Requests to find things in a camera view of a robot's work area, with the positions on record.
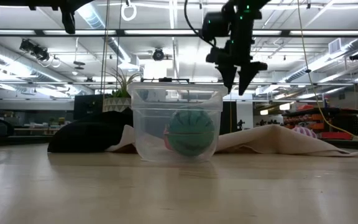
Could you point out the black cloth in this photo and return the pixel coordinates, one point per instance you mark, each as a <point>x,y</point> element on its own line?
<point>85,137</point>

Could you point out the black clamp on rail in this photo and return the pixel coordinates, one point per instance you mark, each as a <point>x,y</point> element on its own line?
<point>166,80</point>

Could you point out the black ceiling track light cluster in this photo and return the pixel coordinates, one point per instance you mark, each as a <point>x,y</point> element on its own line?
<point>36,49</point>

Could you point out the black box speaker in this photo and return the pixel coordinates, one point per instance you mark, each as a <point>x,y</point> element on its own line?
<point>87,107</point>

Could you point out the beige cloth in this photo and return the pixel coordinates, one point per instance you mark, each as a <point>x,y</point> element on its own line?
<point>275,140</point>

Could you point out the red storage bin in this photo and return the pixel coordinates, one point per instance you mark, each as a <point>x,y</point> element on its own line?
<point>336,136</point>

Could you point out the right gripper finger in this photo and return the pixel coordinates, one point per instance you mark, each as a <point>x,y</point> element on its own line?
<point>229,76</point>
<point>247,77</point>

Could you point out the small black tripod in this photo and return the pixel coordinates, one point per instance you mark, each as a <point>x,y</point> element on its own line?
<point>240,124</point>

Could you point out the black overhead frame beam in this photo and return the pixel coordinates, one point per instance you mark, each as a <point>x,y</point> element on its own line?
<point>120,32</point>

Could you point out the green striped melon toy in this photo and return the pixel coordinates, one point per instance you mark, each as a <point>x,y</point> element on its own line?
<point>191,132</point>

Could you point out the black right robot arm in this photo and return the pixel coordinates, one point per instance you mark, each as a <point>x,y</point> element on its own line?
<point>247,7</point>

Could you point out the succulent in white geometric pot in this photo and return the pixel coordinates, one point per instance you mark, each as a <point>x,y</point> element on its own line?
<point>117,104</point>

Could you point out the small black ceiling fixture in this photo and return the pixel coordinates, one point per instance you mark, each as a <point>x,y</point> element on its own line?
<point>356,56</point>

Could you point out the black upright panel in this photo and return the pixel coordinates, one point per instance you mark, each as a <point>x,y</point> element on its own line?
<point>230,116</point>

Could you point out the pink white striped produce toy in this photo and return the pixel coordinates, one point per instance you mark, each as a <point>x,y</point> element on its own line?
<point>304,132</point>

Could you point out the clear plastic tupperware container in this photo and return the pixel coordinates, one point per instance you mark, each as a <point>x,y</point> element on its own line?
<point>154,124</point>

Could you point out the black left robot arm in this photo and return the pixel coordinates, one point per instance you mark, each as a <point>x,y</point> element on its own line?
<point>42,3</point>

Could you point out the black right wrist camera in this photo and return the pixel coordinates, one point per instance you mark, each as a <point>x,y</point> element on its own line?
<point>214,26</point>

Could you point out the black round ceiling camera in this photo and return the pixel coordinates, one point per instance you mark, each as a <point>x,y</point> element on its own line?
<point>158,54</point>

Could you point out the black horizontal frame rail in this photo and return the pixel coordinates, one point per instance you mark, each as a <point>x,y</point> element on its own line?
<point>291,83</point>

